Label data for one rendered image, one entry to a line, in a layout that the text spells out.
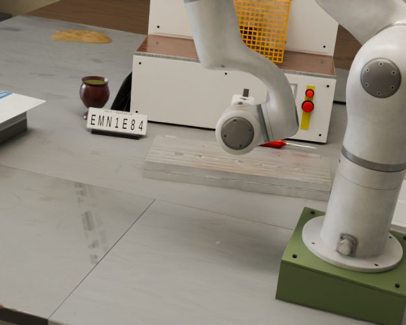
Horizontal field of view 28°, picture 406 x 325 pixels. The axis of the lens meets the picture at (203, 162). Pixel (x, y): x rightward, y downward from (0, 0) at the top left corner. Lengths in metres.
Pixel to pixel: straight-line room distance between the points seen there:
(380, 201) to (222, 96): 0.86
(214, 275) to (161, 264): 0.10
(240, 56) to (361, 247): 0.41
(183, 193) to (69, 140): 0.40
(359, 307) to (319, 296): 0.07
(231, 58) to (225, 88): 0.71
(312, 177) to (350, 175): 0.49
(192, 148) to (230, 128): 0.52
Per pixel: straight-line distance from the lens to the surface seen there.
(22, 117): 2.15
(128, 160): 2.01
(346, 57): 3.22
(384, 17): 1.44
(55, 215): 1.73
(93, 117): 2.17
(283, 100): 1.51
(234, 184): 1.90
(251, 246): 1.66
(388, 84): 1.31
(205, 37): 1.49
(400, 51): 1.31
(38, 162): 1.98
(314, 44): 2.40
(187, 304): 1.45
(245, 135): 1.49
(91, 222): 1.70
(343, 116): 2.52
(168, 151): 1.97
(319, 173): 1.96
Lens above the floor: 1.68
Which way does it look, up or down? 23 degrees down
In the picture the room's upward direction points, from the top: 6 degrees clockwise
